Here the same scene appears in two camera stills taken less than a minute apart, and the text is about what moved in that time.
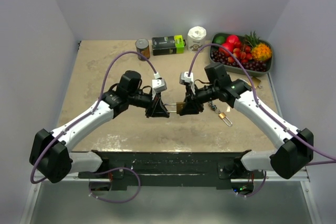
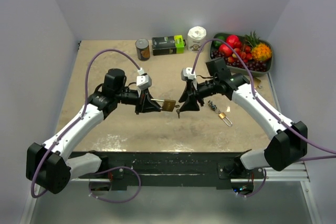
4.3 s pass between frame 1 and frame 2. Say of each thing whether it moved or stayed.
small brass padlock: stayed
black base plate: stayed
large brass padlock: moved
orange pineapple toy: stayed
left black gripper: moved
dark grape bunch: stayed
